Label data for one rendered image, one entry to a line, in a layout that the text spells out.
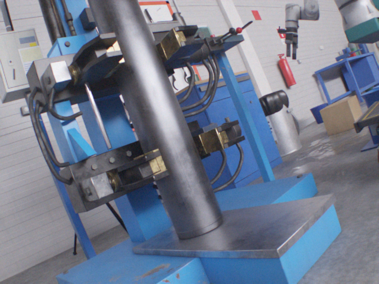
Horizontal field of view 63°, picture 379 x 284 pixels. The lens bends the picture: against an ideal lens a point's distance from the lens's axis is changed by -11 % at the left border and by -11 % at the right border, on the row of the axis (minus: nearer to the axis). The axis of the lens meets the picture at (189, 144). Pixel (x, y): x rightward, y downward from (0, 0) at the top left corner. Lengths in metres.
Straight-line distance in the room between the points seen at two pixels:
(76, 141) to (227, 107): 1.78
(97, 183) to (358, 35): 1.24
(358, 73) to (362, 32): 6.51
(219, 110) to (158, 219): 1.32
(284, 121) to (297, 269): 2.69
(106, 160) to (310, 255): 0.90
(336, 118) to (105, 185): 2.94
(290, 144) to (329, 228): 2.47
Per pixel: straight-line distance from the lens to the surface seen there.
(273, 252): 1.00
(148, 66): 1.40
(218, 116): 2.84
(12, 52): 2.25
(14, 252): 3.18
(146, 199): 1.80
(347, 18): 1.62
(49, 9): 1.86
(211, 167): 2.91
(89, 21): 1.89
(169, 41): 1.56
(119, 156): 1.52
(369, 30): 1.58
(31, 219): 3.21
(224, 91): 2.99
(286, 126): 3.65
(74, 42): 1.67
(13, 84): 2.16
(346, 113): 3.79
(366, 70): 8.01
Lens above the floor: 0.52
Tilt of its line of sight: 1 degrees down
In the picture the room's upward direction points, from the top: 22 degrees counter-clockwise
